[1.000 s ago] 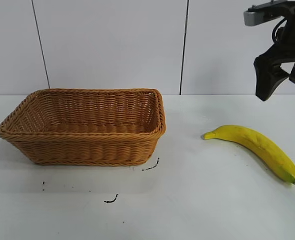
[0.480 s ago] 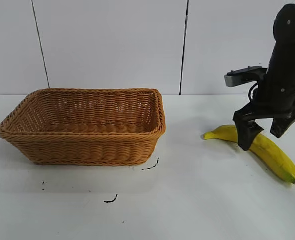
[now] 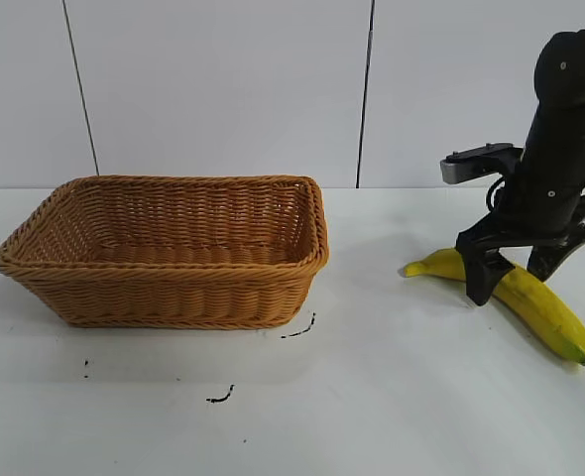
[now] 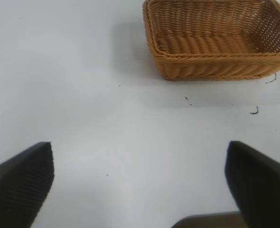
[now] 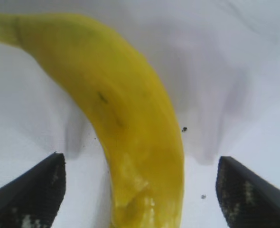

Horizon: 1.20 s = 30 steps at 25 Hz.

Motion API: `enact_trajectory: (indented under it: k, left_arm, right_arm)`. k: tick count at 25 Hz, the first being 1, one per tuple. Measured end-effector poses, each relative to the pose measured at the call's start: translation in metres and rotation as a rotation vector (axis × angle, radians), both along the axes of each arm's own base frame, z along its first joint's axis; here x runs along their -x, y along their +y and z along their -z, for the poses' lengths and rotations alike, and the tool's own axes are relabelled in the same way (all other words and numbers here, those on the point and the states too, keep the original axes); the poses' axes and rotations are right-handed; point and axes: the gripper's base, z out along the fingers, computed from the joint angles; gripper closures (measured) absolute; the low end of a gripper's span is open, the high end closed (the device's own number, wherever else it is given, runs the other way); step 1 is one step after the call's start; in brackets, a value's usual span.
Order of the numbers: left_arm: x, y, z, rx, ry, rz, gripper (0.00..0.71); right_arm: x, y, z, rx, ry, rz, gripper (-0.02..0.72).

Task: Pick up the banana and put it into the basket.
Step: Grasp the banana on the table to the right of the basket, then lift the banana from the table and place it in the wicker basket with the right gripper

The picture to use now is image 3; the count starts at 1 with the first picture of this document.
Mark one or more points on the yellow banana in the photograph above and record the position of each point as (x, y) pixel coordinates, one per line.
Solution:
(545, 307)

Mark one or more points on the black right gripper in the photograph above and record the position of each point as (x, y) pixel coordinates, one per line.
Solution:
(550, 188)

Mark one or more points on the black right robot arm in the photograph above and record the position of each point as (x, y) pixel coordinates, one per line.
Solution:
(565, 64)

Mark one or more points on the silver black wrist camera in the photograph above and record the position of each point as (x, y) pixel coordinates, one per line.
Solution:
(458, 171)

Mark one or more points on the brown wicker basket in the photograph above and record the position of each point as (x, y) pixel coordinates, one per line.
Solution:
(173, 297)

